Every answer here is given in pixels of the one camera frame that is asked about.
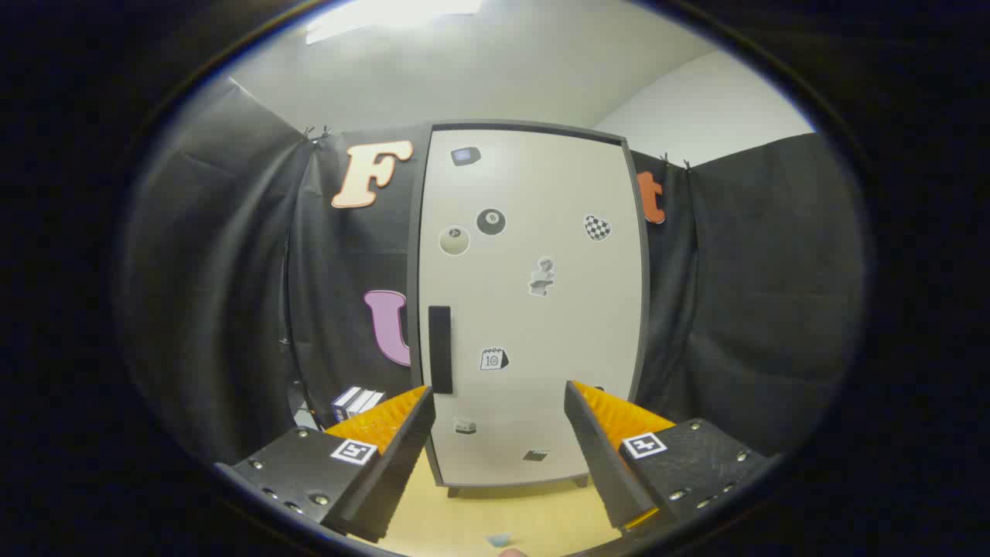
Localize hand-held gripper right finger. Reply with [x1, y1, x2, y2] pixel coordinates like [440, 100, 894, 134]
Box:
[563, 379, 768, 536]

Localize black backdrop cloth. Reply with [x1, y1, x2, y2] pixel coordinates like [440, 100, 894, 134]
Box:
[116, 77, 867, 465]

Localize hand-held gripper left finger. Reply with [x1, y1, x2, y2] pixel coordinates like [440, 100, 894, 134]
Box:
[215, 384, 437, 544]

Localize grey cabinet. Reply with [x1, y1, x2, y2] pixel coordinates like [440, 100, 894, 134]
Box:
[406, 120, 652, 497]

